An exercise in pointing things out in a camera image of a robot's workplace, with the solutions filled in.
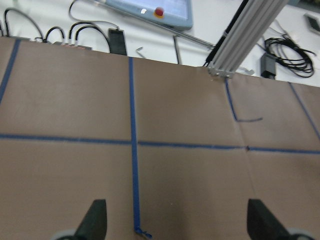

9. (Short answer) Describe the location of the black power adapter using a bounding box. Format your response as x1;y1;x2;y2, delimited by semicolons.
260;52;277;80

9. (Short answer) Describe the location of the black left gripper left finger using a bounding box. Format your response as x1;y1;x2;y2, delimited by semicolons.
74;199;107;240

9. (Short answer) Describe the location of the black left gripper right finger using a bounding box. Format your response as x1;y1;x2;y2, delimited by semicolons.
246;198;290;240

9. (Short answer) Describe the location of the aluminium frame post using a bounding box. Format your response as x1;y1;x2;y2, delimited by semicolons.
204;0;288;79

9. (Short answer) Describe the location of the coiled black cable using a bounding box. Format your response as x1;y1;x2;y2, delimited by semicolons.
263;36;316;78

